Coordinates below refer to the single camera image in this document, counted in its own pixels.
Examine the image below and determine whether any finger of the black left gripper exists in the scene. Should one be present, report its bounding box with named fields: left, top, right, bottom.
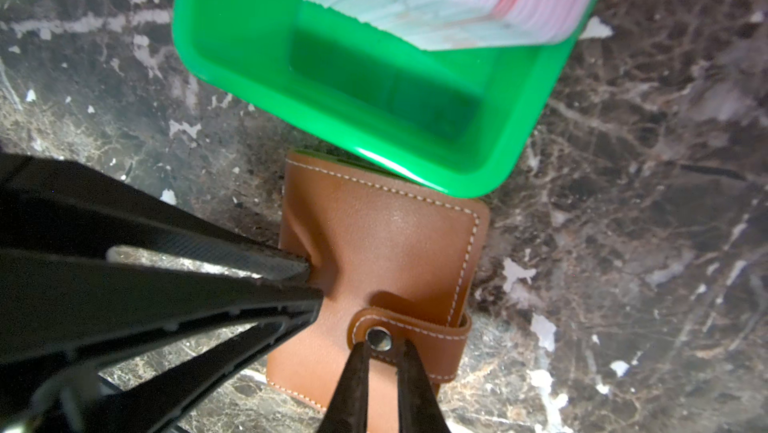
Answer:
left=1, top=153, right=310, bottom=282
left=1, top=250, right=322, bottom=432

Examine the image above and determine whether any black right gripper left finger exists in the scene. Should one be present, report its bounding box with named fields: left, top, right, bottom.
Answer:
left=316, top=342, right=371, bottom=433

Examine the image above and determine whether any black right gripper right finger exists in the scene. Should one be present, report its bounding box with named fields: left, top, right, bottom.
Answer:
left=397, top=340, right=450, bottom=433

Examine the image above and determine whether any brown leather card holder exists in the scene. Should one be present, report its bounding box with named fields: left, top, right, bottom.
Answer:
left=266, top=150, right=489, bottom=410

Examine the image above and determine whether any green plastic tray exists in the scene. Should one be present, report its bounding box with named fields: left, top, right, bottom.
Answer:
left=172, top=0, right=597, bottom=198

